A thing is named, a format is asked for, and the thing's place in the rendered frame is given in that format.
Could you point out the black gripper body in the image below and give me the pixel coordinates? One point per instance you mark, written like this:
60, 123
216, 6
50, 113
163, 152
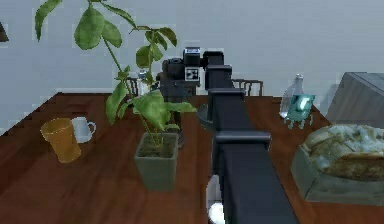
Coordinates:
175, 71

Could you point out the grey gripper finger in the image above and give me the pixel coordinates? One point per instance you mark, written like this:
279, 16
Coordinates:
178, 121

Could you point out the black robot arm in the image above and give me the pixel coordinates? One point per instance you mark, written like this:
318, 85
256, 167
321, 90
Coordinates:
243, 166

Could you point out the dark grey bowl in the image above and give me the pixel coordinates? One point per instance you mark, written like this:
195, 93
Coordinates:
204, 118

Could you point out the small clear glass shaker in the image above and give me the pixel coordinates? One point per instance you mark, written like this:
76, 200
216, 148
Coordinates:
143, 83

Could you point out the green house plant grey pot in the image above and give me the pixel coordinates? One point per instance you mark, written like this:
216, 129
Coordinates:
156, 160

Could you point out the dark wooden chair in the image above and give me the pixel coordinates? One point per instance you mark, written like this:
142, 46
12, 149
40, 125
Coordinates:
133, 86
251, 87

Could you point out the white round object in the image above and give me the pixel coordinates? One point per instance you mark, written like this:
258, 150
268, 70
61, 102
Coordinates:
215, 206

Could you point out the white mug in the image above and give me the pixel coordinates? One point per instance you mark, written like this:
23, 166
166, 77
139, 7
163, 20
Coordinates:
83, 128

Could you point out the clear glass bottle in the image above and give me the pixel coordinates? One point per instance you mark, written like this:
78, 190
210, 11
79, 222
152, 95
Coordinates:
290, 95

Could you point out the orange translucent cup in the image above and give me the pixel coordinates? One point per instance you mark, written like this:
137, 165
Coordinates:
61, 140

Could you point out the teal small figurine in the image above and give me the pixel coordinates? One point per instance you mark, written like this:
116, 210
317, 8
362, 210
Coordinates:
300, 108

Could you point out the brown bread loaf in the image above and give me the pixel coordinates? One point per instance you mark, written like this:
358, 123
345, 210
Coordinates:
346, 151

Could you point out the grey box cabinet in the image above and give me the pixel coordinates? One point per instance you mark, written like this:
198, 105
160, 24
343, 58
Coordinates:
360, 100

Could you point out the dark wall object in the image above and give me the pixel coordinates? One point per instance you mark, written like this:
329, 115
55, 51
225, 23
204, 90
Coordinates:
2, 33

